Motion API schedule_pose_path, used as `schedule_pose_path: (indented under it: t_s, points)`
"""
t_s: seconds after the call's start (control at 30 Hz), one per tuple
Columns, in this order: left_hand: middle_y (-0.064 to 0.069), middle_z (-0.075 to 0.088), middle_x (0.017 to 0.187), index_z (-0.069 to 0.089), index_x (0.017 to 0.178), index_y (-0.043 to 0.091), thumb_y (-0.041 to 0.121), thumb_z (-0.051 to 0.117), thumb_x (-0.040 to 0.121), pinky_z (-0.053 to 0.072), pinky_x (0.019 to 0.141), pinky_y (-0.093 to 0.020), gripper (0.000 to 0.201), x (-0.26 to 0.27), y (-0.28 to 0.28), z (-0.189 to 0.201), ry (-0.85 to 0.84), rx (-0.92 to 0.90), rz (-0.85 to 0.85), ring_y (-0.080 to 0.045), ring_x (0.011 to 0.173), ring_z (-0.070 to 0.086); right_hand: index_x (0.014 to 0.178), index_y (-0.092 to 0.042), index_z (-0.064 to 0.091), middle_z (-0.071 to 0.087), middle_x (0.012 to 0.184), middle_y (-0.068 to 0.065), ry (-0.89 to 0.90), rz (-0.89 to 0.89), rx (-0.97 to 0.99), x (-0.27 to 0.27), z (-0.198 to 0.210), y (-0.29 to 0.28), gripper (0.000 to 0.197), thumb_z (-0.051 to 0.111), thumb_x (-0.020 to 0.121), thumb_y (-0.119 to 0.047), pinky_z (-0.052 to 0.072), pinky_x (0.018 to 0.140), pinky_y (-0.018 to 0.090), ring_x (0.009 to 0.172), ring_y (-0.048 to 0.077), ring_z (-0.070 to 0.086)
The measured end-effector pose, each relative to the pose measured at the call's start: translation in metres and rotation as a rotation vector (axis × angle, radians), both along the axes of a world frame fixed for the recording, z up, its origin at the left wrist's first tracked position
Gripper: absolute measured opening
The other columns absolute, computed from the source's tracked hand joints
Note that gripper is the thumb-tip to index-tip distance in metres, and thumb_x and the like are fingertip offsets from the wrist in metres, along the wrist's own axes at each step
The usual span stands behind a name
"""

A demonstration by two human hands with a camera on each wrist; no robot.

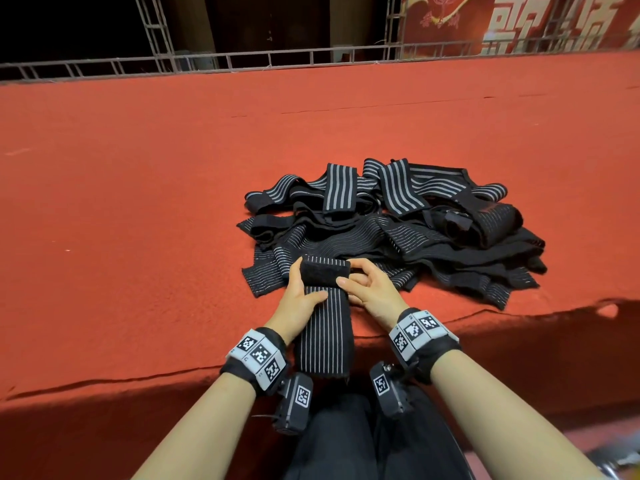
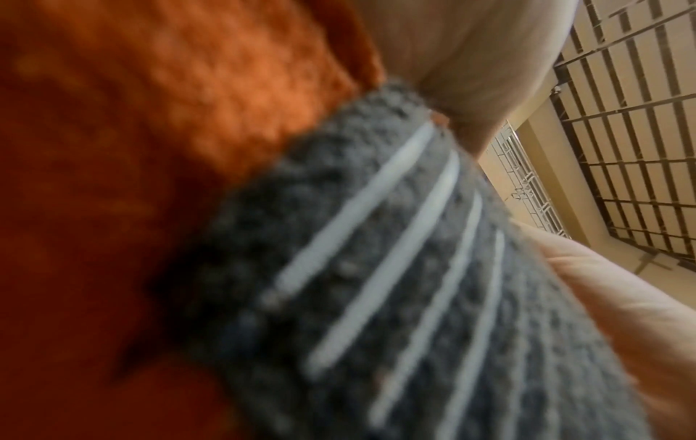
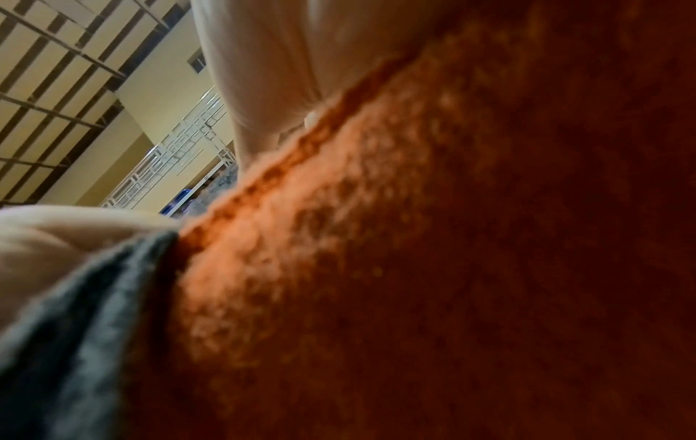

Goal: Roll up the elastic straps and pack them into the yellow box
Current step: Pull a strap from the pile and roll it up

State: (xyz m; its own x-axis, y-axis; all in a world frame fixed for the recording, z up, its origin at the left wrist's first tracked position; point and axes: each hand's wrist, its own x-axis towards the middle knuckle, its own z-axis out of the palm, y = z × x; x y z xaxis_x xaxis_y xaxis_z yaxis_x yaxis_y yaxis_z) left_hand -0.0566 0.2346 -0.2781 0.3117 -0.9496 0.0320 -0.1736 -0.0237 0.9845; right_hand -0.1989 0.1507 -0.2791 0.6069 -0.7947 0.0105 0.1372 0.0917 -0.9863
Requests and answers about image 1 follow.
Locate metal railing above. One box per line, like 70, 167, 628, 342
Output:
0, 39, 640, 84

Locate red banner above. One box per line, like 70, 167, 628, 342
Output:
400, 0, 640, 58

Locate metal truss column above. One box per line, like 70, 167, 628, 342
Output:
383, 0, 406, 61
133, 0, 176, 74

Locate black trousers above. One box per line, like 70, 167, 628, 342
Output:
285, 379, 476, 480

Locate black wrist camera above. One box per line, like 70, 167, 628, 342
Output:
368, 359, 413, 419
272, 369, 315, 436

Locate person's right forearm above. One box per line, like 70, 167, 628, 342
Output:
430, 349, 606, 480

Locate person's left hand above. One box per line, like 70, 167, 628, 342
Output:
264, 257, 329, 346

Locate pile of black straps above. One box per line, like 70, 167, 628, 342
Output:
238, 157, 548, 311

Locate person's left forearm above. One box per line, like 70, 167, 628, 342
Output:
132, 373, 259, 480

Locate grey metal stand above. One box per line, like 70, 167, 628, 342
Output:
590, 439, 640, 480

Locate black striped strap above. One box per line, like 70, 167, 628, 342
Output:
292, 255, 357, 379

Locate person's right hand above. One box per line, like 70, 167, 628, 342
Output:
336, 257, 409, 332

